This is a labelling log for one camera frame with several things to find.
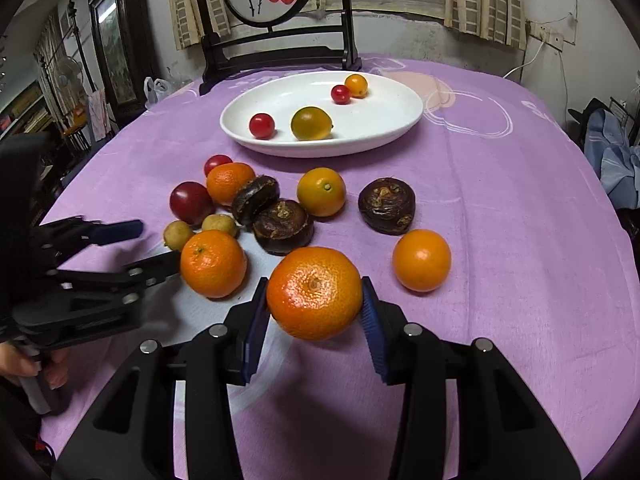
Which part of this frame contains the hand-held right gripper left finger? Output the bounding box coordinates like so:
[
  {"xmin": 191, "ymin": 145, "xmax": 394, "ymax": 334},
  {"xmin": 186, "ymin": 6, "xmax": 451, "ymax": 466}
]
[{"xmin": 52, "ymin": 276, "xmax": 271, "ymax": 480}]

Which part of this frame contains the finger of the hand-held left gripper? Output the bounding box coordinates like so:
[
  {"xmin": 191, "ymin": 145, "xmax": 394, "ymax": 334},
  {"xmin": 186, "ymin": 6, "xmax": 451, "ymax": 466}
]
[
  {"xmin": 36, "ymin": 216, "xmax": 144, "ymax": 267},
  {"xmin": 50, "ymin": 251, "xmax": 182, "ymax": 307}
]

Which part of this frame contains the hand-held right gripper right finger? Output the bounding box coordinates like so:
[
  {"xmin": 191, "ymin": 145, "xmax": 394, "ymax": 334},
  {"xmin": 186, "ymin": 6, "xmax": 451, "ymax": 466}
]
[{"xmin": 360, "ymin": 276, "xmax": 583, "ymax": 480}]

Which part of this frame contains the medium orange tangerine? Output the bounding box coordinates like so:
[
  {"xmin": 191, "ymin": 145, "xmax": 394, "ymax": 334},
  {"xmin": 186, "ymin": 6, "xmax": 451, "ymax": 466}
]
[{"xmin": 180, "ymin": 229, "xmax": 248, "ymax": 300}]

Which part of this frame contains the large orange tangerine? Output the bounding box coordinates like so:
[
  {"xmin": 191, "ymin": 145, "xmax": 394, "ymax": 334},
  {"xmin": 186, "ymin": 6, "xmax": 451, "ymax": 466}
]
[{"xmin": 266, "ymin": 246, "xmax": 363, "ymax": 342}]

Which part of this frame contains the white oval plate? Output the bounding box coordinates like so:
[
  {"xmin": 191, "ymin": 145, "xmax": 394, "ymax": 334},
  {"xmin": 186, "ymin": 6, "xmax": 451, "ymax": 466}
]
[{"xmin": 220, "ymin": 71, "xmax": 425, "ymax": 159}]

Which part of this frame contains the person's left hand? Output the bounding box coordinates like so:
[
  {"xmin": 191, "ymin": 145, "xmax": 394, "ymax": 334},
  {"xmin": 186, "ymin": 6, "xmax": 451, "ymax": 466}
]
[{"xmin": 0, "ymin": 342, "xmax": 71, "ymax": 391}]

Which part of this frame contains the tan longan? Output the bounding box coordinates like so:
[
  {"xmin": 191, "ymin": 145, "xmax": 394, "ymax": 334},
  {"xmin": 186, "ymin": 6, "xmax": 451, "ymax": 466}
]
[
  {"xmin": 163, "ymin": 220, "xmax": 196, "ymax": 251},
  {"xmin": 201, "ymin": 213, "xmax": 239, "ymax": 238}
]

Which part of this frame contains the dark red plum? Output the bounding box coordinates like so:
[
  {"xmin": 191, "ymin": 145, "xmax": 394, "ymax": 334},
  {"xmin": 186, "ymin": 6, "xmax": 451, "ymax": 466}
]
[{"xmin": 169, "ymin": 181, "xmax": 216, "ymax": 227}]

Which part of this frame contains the bookshelf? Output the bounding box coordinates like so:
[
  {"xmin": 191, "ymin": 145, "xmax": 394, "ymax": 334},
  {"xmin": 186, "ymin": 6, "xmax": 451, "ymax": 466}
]
[{"xmin": 0, "ymin": 79, "xmax": 57, "ymax": 142}]

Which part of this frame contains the smooth round orange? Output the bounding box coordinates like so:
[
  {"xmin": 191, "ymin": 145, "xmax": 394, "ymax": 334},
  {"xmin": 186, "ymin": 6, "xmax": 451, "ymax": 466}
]
[{"xmin": 392, "ymin": 229, "xmax": 452, "ymax": 293}]

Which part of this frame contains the pink hanging towel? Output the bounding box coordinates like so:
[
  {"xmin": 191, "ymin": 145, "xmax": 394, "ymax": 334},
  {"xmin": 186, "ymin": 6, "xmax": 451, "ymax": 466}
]
[{"xmin": 88, "ymin": 89, "xmax": 112, "ymax": 142}]

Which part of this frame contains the dark brown water chestnut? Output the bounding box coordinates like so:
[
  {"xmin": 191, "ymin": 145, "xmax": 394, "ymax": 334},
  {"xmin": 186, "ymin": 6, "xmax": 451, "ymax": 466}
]
[
  {"xmin": 358, "ymin": 177, "xmax": 417, "ymax": 236},
  {"xmin": 252, "ymin": 200, "xmax": 315, "ymax": 256},
  {"xmin": 231, "ymin": 175, "xmax": 281, "ymax": 227}
]

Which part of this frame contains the small orange tangerine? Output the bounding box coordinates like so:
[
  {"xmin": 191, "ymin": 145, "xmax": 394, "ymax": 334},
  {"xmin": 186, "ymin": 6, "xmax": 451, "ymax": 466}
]
[{"xmin": 206, "ymin": 162, "xmax": 257, "ymax": 207}]

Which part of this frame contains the white standing fan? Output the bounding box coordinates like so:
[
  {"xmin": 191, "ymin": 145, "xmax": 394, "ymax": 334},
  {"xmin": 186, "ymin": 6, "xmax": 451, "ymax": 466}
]
[{"xmin": 54, "ymin": 56, "xmax": 85, "ymax": 92}]

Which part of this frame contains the white plastic bag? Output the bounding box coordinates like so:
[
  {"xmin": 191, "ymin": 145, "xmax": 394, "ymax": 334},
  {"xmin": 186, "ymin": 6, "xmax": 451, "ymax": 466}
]
[{"xmin": 144, "ymin": 77, "xmax": 179, "ymax": 109}]

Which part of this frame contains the yellow-orange citrus with green stem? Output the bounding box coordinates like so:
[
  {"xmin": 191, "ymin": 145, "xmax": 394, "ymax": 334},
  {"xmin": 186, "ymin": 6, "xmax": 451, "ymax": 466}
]
[{"xmin": 297, "ymin": 167, "xmax": 347, "ymax": 218}]

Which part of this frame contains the purple printed tablecloth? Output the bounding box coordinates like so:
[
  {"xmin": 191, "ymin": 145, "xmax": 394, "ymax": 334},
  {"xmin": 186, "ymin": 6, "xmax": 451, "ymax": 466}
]
[{"xmin": 39, "ymin": 52, "xmax": 632, "ymax": 480}]

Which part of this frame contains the dark wooden framed cabinet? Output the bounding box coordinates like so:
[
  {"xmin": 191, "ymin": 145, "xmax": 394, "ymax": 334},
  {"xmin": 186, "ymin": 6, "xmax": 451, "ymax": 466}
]
[{"xmin": 87, "ymin": 0, "xmax": 167, "ymax": 122}]

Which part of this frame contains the green-yellow kumquat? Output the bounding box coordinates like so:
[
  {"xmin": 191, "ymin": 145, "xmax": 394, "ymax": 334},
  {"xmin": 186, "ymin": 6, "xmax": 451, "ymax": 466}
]
[{"xmin": 291, "ymin": 106, "xmax": 334, "ymax": 142}]

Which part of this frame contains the beige checked curtain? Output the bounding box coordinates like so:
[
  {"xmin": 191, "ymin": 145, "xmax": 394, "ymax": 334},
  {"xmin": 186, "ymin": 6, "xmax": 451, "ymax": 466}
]
[
  {"xmin": 442, "ymin": 0, "xmax": 529, "ymax": 51},
  {"xmin": 166, "ymin": 0, "xmax": 236, "ymax": 51}
]

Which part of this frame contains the small orange kumquat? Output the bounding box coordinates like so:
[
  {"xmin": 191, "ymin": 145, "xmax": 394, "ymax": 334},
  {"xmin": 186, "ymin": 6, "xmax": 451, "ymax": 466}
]
[{"xmin": 344, "ymin": 74, "xmax": 370, "ymax": 98}]

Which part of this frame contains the blue clothes pile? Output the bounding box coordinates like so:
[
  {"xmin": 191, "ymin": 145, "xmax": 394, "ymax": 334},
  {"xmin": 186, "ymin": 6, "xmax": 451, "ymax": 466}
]
[{"xmin": 584, "ymin": 107, "xmax": 640, "ymax": 211}]

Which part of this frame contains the white wall cable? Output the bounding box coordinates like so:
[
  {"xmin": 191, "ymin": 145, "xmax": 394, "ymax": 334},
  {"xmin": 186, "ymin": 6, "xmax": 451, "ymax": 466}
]
[{"xmin": 502, "ymin": 37, "xmax": 547, "ymax": 81}]

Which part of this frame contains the white wall socket box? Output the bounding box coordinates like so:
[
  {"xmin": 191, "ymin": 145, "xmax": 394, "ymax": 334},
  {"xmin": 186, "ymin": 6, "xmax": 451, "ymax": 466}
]
[{"xmin": 529, "ymin": 20, "xmax": 577, "ymax": 52}]

